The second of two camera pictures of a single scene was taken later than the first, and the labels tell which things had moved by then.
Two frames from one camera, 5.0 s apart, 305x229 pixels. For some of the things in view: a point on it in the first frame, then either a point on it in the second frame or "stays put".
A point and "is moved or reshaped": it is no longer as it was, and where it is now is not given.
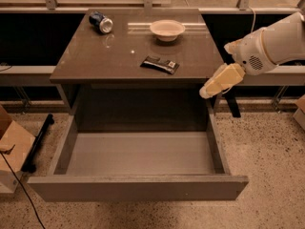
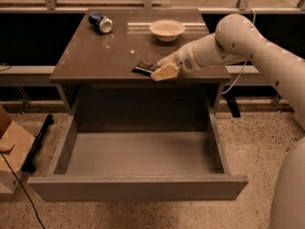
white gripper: (252, 55) to (183, 58)
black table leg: (231, 94) stays put
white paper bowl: (167, 30) stays put
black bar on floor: (29, 165) stays put
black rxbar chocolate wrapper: (155, 63) is moved or reshaped
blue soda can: (100, 23) stays put
